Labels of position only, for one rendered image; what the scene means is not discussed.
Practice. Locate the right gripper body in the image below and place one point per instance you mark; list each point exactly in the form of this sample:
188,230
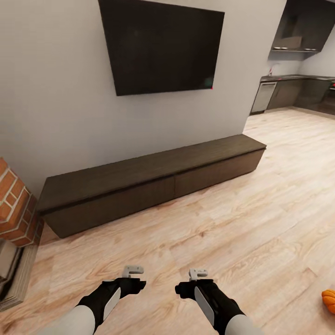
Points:
186,289

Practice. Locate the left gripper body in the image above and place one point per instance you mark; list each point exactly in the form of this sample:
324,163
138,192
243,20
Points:
132,285

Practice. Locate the wood fireplace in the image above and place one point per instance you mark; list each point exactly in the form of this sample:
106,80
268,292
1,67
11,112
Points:
16,265

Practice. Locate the cabinet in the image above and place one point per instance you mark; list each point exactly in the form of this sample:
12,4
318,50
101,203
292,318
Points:
318,27
83,199
291,26

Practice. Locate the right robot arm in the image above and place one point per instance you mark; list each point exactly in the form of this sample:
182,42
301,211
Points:
222,312

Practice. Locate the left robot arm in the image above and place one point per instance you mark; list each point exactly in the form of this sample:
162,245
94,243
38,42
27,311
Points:
92,310

